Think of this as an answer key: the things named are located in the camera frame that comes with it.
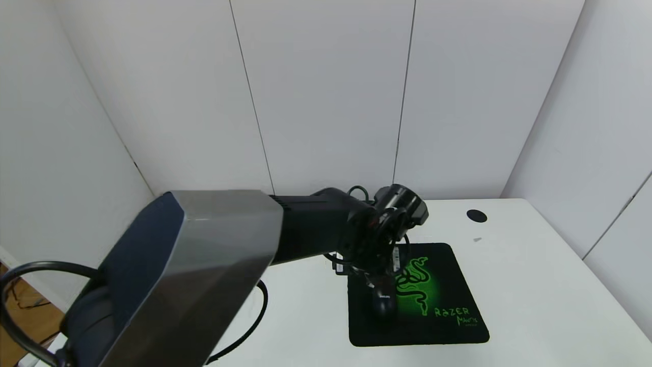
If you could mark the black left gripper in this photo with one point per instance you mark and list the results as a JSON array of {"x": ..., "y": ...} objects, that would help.
[{"x": 372, "y": 255}]

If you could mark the grey and black left arm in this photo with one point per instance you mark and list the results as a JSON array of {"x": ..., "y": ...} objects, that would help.
[{"x": 204, "y": 255}]

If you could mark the black green snake-logo mouse pad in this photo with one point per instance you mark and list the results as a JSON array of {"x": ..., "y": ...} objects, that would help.
[{"x": 448, "y": 285}]

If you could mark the black computer mouse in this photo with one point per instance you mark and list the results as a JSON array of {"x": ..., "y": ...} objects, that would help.
[{"x": 383, "y": 306}]

